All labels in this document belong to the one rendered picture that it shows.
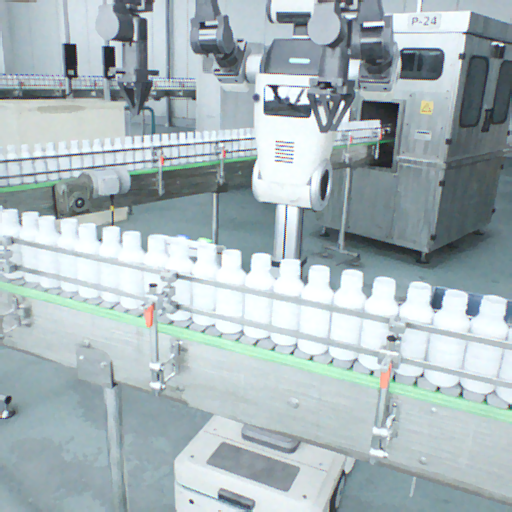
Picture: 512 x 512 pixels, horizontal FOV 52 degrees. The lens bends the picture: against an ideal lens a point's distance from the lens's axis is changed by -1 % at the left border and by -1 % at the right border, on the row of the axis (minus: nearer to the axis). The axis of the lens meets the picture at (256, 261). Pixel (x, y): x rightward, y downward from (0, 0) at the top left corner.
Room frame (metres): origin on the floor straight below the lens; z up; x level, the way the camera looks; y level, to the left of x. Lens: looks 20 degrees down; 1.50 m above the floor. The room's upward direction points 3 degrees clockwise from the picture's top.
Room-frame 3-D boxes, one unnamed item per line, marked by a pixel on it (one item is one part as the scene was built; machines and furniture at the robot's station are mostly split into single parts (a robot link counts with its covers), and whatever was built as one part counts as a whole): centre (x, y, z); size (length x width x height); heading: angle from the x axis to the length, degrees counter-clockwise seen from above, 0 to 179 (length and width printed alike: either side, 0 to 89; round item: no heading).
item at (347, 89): (1.07, -0.14, 1.44); 0.07 x 0.07 x 0.09; 67
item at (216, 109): (7.39, 0.46, 0.96); 0.82 x 0.50 x 1.91; 139
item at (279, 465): (1.61, -0.10, 0.24); 0.68 x 0.53 x 0.41; 157
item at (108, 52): (7.25, 2.05, 1.55); 0.17 x 0.15 x 0.42; 139
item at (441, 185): (5.22, -1.50, 1.00); 1.60 x 1.30 x 2.00; 139
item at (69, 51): (6.83, 2.41, 1.55); 0.17 x 0.15 x 0.42; 139
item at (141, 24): (1.23, 0.29, 1.57); 0.07 x 0.06 x 0.07; 159
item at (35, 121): (5.09, 1.94, 0.59); 1.10 x 0.62 x 1.18; 139
